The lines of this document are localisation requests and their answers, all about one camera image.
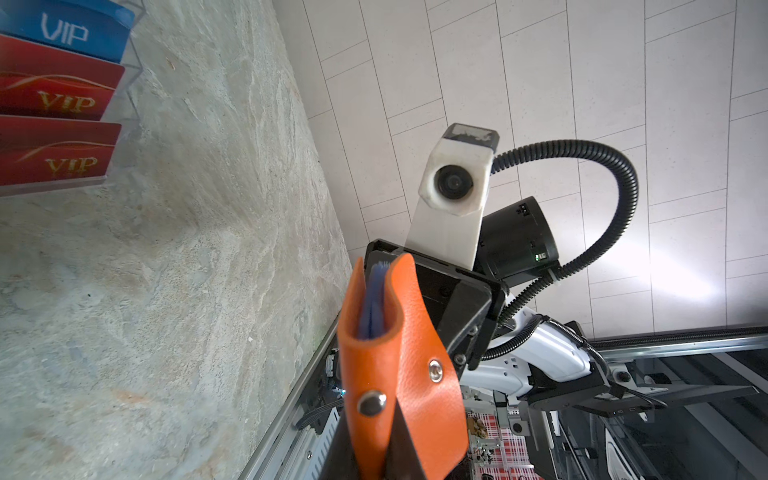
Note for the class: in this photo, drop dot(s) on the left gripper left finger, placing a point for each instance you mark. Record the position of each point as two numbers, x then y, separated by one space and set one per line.
340 462

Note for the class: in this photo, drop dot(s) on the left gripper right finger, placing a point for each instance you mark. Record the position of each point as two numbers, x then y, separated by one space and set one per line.
402 462

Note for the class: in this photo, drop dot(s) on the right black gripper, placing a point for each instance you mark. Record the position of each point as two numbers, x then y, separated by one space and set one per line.
463 305

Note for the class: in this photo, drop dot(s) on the orange leather card holder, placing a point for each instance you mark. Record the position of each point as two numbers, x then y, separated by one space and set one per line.
391 353

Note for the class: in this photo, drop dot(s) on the clear acrylic card display stand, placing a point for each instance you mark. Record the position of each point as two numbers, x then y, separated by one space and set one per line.
121 110

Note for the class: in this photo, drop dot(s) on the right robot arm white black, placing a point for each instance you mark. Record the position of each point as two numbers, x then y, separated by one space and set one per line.
551 370

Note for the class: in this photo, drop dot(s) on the blue VIP card back right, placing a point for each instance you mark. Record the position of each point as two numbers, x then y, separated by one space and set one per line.
99 29

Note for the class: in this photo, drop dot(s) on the blue vip card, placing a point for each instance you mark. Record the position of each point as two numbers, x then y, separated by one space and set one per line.
39 80
99 29

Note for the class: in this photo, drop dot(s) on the aluminium mounting rail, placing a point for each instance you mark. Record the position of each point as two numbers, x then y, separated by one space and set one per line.
297 414

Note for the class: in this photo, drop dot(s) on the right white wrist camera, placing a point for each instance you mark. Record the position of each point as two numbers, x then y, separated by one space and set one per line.
452 195

